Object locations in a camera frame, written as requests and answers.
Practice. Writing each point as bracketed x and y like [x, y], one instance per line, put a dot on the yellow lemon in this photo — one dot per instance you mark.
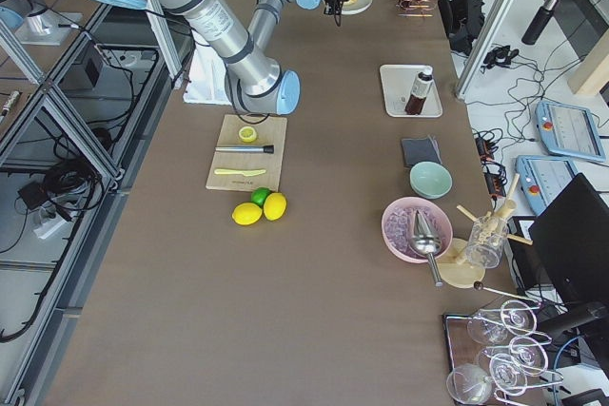
[274, 206]
[247, 213]

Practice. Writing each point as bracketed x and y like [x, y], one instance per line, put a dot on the metal ice scoop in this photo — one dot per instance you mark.
[426, 242]

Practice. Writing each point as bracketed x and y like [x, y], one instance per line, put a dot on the half lime slice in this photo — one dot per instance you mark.
[248, 134]

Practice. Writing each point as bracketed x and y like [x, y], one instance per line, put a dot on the yellow lemon right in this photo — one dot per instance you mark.
[274, 206]

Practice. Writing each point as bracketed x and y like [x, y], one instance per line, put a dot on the cream plastic tray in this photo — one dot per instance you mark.
[397, 84]

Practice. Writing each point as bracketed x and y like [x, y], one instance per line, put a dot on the green lime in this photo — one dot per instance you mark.
[259, 195]

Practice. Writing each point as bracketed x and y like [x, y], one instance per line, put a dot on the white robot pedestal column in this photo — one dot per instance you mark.
[206, 78]

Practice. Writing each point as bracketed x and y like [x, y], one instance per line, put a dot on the aluminium frame post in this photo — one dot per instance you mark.
[493, 21]

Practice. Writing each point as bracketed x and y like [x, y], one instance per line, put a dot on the wine glass rack tray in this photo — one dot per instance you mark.
[497, 355]

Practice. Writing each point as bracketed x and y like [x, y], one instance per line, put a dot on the yellow plastic knife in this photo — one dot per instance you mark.
[239, 172]

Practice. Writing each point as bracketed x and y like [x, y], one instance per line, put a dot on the black monitor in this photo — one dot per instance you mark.
[571, 239]

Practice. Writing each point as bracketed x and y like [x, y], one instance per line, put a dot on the pink bowl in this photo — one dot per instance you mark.
[398, 222]

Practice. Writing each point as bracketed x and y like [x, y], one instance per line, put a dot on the mint green bowl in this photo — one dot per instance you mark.
[430, 180]

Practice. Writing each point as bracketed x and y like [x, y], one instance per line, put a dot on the black thermos bottle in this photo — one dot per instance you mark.
[539, 22]

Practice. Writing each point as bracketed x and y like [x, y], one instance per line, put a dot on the white plate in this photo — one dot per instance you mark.
[355, 8]

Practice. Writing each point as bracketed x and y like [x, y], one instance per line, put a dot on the yellow lemon left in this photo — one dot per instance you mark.
[247, 213]

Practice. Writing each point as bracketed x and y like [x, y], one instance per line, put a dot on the metal muddler black tip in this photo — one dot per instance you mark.
[254, 149]

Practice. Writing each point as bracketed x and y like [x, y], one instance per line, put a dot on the clear glass mug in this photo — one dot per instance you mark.
[487, 238]

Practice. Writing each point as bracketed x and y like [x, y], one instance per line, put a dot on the tea bottle on tray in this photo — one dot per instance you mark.
[419, 91]

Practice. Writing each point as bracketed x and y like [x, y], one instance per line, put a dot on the grey folded cloth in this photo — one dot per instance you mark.
[418, 150]

